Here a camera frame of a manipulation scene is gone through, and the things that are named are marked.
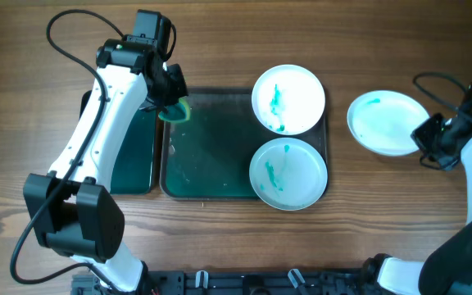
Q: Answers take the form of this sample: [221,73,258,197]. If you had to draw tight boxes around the white plate with green stain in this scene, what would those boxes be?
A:
[249,137,329,211]

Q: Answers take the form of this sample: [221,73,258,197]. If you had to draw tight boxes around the green and yellow sponge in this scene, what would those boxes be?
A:
[158,98,191,124]

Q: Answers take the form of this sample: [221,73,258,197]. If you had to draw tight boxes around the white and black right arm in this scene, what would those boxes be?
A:
[360,113,472,294]

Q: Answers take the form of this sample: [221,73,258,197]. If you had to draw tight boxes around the large dark serving tray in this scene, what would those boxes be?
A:
[159,87,329,202]

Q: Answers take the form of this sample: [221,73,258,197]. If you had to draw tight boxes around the small black water tray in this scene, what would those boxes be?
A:
[70,111,157,195]

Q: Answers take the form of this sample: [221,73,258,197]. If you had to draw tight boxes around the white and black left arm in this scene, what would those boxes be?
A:
[10,35,190,293]

